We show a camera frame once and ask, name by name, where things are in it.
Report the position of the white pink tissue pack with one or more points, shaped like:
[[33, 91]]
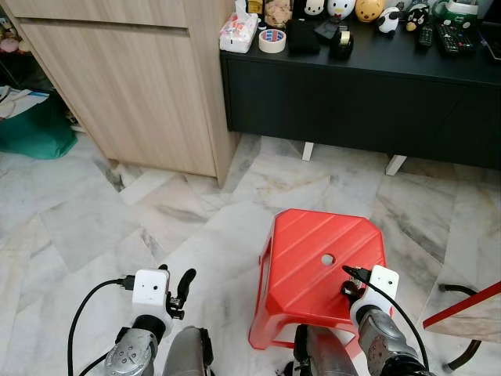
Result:
[[237, 35]]

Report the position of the white paper stack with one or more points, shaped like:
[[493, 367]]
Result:
[[19, 100]]

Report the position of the black pouch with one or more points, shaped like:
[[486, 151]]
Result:
[[303, 41]]

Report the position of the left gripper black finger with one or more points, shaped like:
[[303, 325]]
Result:
[[186, 282], [164, 269]]

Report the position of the green bag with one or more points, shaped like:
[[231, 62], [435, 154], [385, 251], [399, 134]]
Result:
[[35, 133]]

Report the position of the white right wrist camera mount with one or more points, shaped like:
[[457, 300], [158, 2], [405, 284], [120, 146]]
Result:
[[383, 282]]

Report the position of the clear snack jar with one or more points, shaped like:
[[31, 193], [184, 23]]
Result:
[[277, 12]]

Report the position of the grey left robot leg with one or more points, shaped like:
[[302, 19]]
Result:
[[188, 356]]

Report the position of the black low sideboard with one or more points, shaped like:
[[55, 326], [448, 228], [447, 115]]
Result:
[[352, 102]]

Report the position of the white tape roll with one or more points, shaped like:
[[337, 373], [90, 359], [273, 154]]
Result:
[[272, 48]]

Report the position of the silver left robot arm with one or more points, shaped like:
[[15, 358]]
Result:
[[129, 356]]

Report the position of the yellow round figurine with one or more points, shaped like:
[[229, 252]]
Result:
[[369, 9]]

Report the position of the small black remote control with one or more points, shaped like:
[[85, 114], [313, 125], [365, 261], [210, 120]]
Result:
[[424, 37]]

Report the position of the black bear figurine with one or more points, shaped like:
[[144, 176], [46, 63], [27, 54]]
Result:
[[416, 17]]

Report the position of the green white container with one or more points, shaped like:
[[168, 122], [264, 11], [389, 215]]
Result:
[[458, 12]]

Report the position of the black tape dispenser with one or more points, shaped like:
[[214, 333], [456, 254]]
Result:
[[340, 47]]

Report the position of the small black white figurine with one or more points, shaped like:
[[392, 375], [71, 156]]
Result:
[[389, 22]]

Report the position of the light wood cabinet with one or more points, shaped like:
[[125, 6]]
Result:
[[133, 86]]

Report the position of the white round figurine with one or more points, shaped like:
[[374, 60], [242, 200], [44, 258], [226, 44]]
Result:
[[341, 8]]

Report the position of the marble pattern board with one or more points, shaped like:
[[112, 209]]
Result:
[[470, 313]]

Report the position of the small yellow box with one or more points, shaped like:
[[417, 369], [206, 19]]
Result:
[[254, 6]]

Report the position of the red plastic stool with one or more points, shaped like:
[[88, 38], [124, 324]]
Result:
[[313, 235]]

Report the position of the small black case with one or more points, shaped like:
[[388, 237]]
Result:
[[327, 30]]

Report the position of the large black remote control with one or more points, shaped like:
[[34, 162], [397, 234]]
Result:
[[454, 39]]

